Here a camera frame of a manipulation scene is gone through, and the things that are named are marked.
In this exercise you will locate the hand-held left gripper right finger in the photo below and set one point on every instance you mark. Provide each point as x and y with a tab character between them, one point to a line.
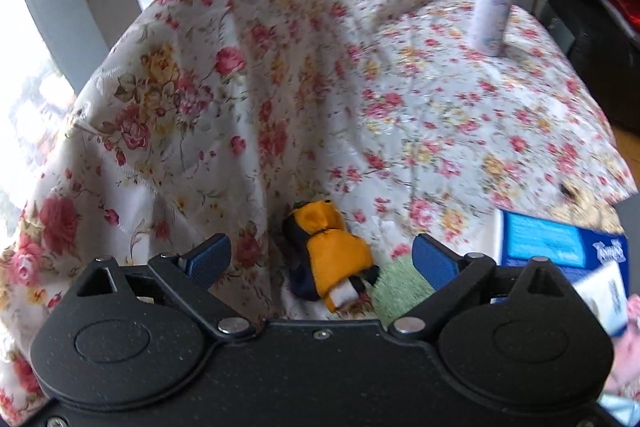
430	259

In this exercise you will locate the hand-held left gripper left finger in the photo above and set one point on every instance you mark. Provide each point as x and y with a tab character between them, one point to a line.
210	259

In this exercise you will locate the green knitted cloth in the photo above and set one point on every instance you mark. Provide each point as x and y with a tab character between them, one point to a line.
400	287

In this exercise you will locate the orange and navy pouch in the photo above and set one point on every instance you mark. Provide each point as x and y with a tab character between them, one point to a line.
335	252

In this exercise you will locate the blue tissue box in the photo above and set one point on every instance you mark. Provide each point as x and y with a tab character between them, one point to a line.
545	242

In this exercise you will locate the large rose print cloth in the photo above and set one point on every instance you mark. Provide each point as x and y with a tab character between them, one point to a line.
200	97

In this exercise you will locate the window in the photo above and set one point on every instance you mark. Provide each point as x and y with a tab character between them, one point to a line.
25	107

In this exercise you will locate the purple drink bottle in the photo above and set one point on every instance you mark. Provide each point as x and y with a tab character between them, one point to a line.
492	7

